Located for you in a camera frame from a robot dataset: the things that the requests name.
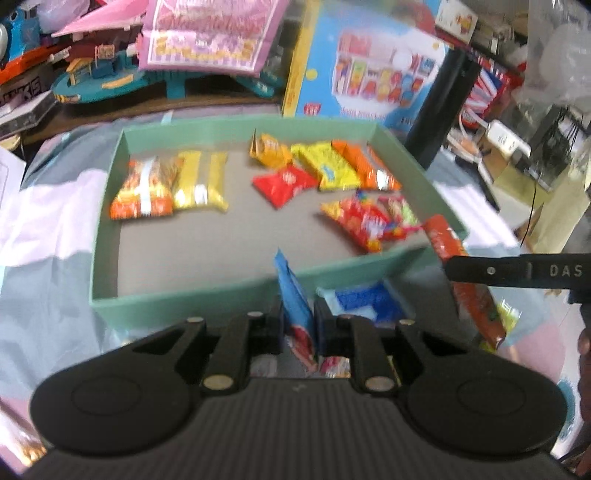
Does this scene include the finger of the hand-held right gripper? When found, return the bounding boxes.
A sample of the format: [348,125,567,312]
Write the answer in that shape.
[444,254,532,286]

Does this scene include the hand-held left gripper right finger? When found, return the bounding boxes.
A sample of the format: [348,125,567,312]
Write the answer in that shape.
[314,298,469,395]

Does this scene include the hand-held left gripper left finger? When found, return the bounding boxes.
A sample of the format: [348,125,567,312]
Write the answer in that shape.
[131,295,284,395]

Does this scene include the blue white snack packet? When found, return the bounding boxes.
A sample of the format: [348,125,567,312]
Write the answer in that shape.
[274,248,320,372]
[316,279,395,321]

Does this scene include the long orange red packet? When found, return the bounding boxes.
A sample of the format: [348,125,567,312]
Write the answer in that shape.
[422,215,509,352]

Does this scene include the green cardboard box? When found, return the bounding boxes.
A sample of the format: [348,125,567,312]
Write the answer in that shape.
[89,115,469,330]

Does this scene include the red colourful candy packet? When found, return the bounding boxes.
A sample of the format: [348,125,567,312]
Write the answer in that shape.
[376,194,423,241]
[320,196,393,254]

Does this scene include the red square snack packet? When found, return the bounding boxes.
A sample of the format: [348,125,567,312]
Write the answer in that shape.
[252,165,320,209]

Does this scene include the orange wafer packet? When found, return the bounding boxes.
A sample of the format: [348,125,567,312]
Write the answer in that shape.
[331,140,403,192]

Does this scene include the yellow striped snack packet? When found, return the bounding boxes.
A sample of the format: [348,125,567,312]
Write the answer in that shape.
[172,151,230,213]

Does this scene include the small orange yellow packet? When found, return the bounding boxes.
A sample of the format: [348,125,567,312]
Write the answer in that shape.
[248,130,294,171]

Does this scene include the orange noodle snack packet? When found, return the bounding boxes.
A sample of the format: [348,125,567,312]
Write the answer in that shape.
[108,157,178,221]

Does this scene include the green yellow snack packet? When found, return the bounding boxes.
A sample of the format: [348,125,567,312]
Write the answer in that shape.
[480,300,525,349]

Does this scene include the beige paper bag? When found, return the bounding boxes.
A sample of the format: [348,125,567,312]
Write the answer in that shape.
[526,175,591,254]

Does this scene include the black device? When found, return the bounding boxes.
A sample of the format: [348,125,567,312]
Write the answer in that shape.
[512,106,591,192]

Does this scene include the small orange brown object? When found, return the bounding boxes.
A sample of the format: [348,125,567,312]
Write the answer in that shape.
[450,136,483,160]

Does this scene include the white power adapter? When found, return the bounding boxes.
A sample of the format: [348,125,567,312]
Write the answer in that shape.
[487,119,532,158]

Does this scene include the black pole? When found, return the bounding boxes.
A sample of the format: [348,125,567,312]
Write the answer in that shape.
[404,48,483,160]

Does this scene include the flag print tin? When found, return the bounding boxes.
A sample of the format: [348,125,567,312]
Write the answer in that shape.
[459,60,513,130]

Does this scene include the large clear plastic bag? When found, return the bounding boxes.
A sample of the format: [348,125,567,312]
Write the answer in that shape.
[510,0,591,121]

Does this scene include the yellow duck toy box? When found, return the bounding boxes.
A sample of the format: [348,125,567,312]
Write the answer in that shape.
[436,0,478,42]

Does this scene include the blue toy box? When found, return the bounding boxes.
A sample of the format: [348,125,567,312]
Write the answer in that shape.
[281,0,455,132]

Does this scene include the teal toy station playset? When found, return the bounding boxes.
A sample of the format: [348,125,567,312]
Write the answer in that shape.
[50,44,284,107]

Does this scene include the dark grey box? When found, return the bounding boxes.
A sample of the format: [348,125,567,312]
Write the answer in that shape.
[0,90,58,139]

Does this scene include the pink toy roof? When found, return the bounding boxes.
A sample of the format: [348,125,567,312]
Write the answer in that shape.
[51,0,153,38]

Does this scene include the crumpled clear plastic bag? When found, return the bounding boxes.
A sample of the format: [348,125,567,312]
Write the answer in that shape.
[37,0,90,31]

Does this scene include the blue toy train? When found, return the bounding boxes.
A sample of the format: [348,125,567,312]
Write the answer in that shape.
[0,7,51,70]

